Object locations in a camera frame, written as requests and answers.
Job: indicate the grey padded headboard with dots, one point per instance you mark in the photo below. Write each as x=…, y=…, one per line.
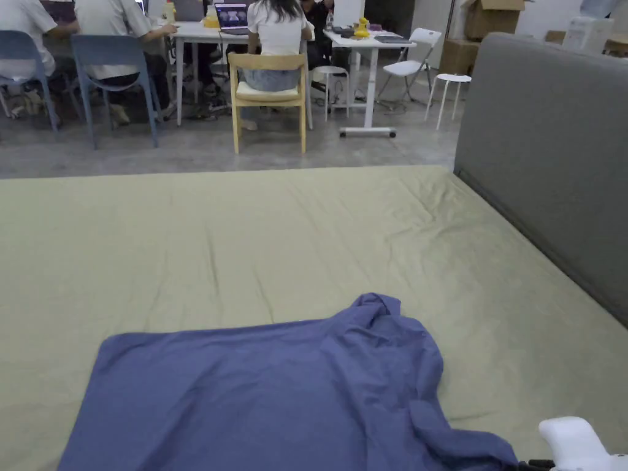
x=544, y=147

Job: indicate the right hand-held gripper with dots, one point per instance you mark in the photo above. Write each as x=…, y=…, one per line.
x=574, y=444

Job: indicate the brown cardboard carton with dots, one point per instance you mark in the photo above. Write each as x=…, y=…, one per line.
x=490, y=22
x=458, y=56

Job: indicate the white carton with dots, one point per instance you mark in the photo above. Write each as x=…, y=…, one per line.
x=586, y=34

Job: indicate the dark blue shirt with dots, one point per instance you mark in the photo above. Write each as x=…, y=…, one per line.
x=245, y=392

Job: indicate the bed with pale green sheet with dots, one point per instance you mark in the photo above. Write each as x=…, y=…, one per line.
x=235, y=235

